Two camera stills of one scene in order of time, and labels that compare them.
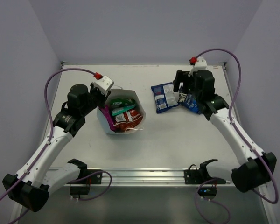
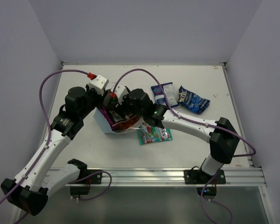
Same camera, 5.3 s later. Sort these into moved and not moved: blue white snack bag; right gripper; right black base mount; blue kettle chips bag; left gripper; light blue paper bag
Moved: right gripper; light blue paper bag
Not moved: blue white snack bag; right black base mount; blue kettle chips bag; left gripper
